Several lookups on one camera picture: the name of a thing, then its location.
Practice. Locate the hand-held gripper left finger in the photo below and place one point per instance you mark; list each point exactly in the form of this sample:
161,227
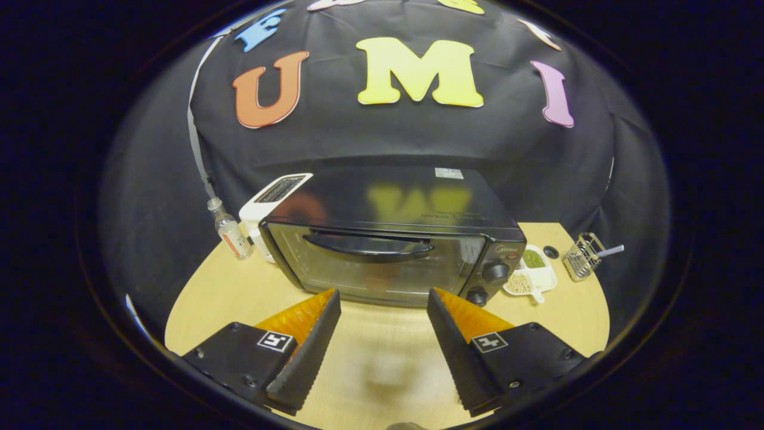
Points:
307,364

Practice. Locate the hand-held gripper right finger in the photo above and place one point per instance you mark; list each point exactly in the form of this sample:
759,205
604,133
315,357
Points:
462,364

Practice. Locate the black toaster oven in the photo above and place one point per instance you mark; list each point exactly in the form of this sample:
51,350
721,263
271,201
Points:
358,203

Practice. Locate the white toaster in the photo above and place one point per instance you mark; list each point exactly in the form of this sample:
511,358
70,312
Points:
256,212

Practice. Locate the white divided dish with beans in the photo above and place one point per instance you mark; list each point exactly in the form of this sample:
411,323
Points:
534,278

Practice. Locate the small black round cap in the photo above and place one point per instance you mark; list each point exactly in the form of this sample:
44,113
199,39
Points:
551,251

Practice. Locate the small clear glass bottle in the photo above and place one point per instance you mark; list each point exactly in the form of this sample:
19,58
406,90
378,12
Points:
231,236

